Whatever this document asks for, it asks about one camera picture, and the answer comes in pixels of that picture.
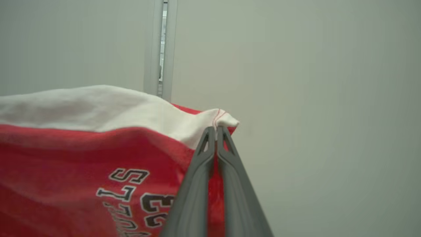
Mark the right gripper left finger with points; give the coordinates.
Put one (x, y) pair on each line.
(194, 197)

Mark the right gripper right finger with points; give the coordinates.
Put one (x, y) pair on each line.
(236, 197)

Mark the red Bulls 23 jersey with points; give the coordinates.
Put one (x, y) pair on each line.
(82, 158)

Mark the pale vertical door frame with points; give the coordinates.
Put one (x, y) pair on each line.
(169, 49)

